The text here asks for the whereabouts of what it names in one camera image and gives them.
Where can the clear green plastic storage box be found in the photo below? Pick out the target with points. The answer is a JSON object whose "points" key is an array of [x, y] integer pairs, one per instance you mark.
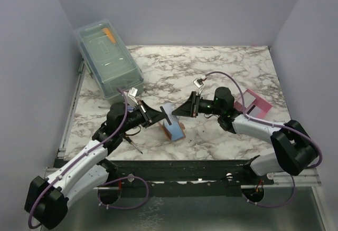
{"points": [[110, 65]]}

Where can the grey credit card stack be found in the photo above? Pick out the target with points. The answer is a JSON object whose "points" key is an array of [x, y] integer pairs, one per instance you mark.
{"points": [[251, 108]]}

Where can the tan leather card holder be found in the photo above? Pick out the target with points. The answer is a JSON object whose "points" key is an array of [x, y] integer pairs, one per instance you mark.
{"points": [[174, 132]]}

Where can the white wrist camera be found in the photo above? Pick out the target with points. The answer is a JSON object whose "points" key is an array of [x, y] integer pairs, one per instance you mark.
{"points": [[199, 83], [131, 98]]}

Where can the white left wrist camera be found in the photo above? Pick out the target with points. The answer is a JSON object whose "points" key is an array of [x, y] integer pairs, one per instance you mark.
{"points": [[131, 98]]}

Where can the white card with black stripe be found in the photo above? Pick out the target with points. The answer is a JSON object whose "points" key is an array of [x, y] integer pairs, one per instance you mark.
{"points": [[167, 116]]}

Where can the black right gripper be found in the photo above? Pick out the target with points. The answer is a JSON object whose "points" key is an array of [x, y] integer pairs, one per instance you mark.
{"points": [[190, 108]]}

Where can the yellow black handled screwdriver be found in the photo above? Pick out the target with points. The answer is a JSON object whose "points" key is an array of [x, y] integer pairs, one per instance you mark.
{"points": [[128, 139]]}

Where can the orange tool inside box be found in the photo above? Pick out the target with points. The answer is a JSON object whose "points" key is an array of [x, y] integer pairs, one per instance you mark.
{"points": [[109, 34]]}

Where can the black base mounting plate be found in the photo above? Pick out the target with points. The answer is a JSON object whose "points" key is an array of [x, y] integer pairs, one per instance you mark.
{"points": [[141, 188]]}

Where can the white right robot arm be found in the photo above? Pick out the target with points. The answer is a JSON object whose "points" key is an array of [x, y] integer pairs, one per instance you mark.
{"points": [[293, 148]]}

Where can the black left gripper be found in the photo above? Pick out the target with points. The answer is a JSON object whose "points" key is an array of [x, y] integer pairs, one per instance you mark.
{"points": [[150, 115]]}

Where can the aluminium front rail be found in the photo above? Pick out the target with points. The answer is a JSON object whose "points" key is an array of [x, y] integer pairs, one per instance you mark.
{"points": [[173, 173]]}

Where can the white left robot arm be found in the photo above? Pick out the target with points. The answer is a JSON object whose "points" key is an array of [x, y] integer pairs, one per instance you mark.
{"points": [[49, 199]]}

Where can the pink plastic card tray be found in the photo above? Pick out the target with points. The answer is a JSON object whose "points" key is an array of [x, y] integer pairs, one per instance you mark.
{"points": [[263, 105]]}

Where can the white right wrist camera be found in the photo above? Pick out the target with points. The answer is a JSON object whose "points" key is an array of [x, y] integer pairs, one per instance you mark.
{"points": [[199, 83]]}

